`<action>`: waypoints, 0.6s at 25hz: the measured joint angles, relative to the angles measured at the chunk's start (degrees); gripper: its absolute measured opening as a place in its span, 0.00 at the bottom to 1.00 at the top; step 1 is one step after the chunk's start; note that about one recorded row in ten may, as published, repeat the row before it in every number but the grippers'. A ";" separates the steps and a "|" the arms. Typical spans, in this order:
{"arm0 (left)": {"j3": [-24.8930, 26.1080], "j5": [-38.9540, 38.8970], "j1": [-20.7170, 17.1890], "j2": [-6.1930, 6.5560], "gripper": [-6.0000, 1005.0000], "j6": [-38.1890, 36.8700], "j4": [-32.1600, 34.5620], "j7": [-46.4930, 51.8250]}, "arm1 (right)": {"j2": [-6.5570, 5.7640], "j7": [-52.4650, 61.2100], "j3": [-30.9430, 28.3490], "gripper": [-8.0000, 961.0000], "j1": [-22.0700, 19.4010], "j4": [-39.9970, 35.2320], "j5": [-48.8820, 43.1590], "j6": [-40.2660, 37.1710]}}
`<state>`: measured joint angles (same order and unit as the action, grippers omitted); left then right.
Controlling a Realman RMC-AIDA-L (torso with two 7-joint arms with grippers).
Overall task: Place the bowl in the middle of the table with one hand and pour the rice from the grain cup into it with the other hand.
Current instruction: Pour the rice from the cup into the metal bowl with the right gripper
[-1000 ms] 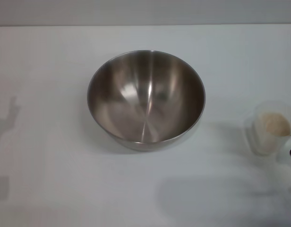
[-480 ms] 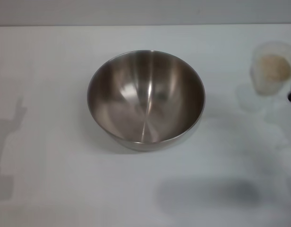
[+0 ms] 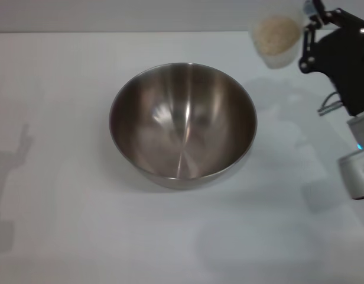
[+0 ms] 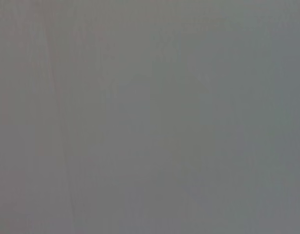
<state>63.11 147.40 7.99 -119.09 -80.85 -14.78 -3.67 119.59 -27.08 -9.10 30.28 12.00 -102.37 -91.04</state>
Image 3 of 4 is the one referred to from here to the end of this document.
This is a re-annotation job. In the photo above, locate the clear plastic measuring cup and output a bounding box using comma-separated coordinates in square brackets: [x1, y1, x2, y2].
[249, 13, 304, 70]

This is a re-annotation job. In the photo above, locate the uncooked rice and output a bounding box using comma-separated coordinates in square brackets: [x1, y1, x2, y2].
[255, 16, 301, 56]

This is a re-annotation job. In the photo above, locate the grey right gripper cable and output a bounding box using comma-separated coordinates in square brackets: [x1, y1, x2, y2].
[317, 91, 344, 117]

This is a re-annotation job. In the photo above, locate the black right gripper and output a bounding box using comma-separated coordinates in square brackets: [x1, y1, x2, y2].
[297, 0, 364, 117]

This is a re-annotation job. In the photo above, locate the stainless steel mixing bowl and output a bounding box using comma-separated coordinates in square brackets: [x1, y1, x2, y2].
[108, 62, 258, 191]

